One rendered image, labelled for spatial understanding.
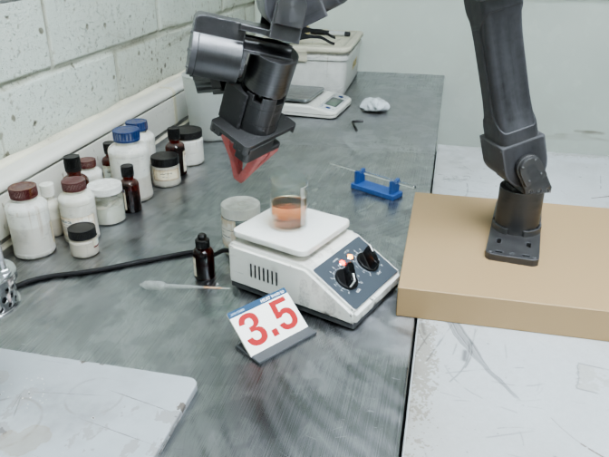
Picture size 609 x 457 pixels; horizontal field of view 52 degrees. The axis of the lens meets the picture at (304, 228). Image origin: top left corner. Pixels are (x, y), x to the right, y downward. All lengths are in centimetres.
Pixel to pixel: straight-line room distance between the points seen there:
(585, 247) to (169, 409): 61
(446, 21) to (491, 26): 142
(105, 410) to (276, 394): 18
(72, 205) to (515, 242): 66
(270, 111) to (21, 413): 43
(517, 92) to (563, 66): 143
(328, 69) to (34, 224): 113
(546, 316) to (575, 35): 157
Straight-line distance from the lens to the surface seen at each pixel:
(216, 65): 74
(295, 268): 79
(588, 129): 237
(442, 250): 90
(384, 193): 117
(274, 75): 75
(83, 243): 99
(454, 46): 226
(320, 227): 84
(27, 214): 100
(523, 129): 88
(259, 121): 78
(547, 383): 75
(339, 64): 189
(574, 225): 104
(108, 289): 91
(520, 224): 94
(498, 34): 84
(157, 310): 85
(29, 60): 119
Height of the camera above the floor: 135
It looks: 25 degrees down
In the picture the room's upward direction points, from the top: straight up
